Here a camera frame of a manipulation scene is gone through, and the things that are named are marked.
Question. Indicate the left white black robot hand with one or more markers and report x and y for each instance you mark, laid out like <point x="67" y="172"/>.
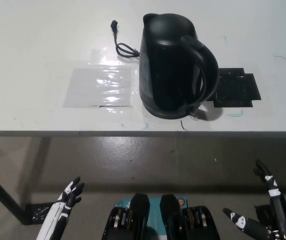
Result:
<point x="63" y="202"/>

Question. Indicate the large clear tape sheet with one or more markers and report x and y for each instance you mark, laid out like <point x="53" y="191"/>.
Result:
<point x="95" y="87"/>

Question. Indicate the black floor foot plate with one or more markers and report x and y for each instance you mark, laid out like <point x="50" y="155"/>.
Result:
<point x="39" y="213"/>
<point x="264" y="212"/>

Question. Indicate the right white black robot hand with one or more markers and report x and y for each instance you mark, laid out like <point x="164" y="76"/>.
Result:
<point x="274" y="191"/>

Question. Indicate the black electric kettle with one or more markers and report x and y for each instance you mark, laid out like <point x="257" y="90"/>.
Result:
<point x="168" y="75"/>

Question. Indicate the black square mat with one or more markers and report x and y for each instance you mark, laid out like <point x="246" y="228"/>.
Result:
<point x="235" y="87"/>

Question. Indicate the black table leg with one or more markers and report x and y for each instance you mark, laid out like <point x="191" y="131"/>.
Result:
<point x="3" y="197"/>

